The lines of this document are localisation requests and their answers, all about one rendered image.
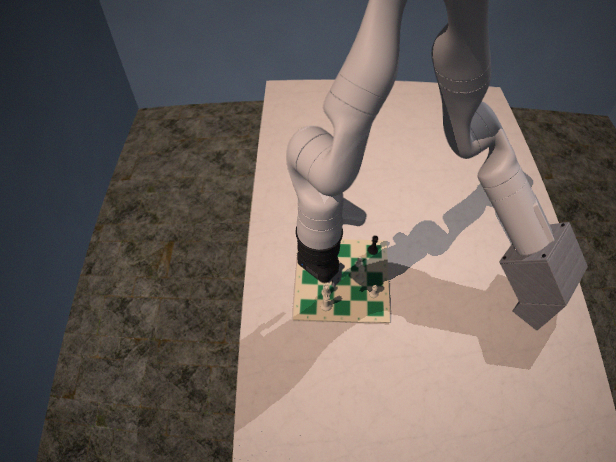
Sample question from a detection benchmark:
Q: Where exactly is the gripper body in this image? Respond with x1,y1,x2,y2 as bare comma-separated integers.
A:
296,198,367,283

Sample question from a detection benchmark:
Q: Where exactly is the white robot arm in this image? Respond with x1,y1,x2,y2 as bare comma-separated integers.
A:
286,0,554,255

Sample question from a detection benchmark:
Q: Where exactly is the green and cream chessboard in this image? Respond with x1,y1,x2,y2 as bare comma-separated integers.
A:
293,239,390,323

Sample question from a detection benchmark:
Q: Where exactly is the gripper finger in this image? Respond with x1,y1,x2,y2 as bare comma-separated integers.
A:
328,262,345,287

